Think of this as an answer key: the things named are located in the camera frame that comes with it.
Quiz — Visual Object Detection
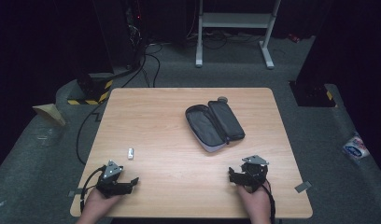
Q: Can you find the black floor cable bundle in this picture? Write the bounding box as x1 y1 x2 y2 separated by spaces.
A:
120 40 164 89

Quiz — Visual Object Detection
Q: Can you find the black stand base yellow mark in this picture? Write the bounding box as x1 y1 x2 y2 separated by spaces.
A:
289 79 338 108

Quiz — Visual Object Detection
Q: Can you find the grey tape strip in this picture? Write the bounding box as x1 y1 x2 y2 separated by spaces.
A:
293 180 313 194
67 188 86 198

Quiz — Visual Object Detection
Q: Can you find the open dark grey pencil case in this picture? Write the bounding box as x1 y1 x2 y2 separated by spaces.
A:
184 100 247 153

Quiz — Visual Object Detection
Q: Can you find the white blue plastic packet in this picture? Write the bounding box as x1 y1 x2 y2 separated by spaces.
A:
341 133 371 161

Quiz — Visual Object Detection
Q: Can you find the white metal stand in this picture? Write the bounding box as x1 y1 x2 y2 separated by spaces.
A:
195 0 282 70

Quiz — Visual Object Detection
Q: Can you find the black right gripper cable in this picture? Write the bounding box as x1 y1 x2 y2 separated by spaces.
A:
263 178 277 224

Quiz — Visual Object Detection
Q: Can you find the person's right hand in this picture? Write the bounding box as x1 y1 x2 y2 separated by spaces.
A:
235 181 273 216

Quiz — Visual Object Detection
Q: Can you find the black yellow striped stand base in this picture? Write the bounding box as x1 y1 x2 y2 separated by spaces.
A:
66 73 114 106

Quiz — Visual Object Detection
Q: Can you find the beige cardboard piece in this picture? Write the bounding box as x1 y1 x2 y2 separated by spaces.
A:
32 103 67 127

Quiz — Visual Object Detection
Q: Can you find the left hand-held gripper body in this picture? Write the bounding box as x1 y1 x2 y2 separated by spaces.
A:
95 160 133 199

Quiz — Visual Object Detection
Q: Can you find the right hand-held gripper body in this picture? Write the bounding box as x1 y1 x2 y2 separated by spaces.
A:
238 154 270 193

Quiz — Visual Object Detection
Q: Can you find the person's left hand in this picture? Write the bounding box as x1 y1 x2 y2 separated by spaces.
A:
84 187 123 217

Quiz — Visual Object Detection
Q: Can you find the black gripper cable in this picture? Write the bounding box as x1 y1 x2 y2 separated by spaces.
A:
79 165 107 215
263 178 277 224

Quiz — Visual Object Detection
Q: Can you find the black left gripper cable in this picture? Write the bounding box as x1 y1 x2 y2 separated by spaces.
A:
79 165 107 215

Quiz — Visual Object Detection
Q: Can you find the long black floor cable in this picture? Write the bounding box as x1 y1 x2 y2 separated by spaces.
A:
75 100 109 166

